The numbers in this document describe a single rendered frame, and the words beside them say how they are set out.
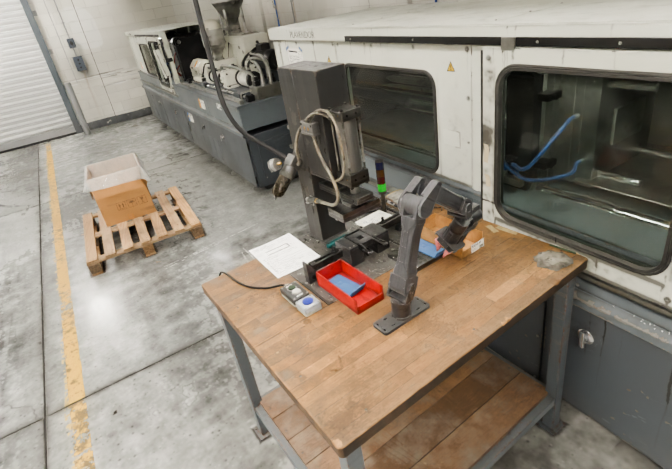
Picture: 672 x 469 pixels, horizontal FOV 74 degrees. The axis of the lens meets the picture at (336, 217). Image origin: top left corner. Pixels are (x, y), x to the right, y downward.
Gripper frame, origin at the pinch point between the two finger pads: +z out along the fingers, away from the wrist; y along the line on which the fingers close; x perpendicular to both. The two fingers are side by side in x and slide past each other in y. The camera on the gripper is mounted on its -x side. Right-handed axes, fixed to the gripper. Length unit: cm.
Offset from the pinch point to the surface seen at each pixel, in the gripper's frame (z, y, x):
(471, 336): -12.4, -31.1, 25.7
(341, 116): -36, 48, 22
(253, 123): 169, 271, -87
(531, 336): 43, -43, -41
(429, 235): 5.2, 10.3, -6.2
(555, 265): -14.8, -30.1, -21.0
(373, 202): -5.4, 29.5, 12.0
